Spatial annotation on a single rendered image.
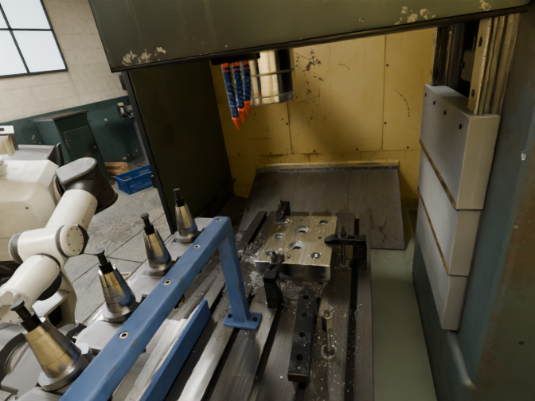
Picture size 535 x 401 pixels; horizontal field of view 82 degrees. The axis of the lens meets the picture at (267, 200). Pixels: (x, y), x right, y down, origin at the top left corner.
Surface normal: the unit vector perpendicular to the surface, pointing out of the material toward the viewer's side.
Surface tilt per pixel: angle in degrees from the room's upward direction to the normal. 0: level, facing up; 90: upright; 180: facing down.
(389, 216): 24
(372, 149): 90
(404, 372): 0
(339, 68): 90
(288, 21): 90
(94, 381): 0
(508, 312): 90
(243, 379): 0
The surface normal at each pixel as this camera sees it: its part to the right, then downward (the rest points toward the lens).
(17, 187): 0.34, -0.22
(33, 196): 0.72, -0.01
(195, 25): -0.27, 0.44
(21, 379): -0.22, -0.65
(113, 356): -0.13, -0.90
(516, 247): -0.51, 0.43
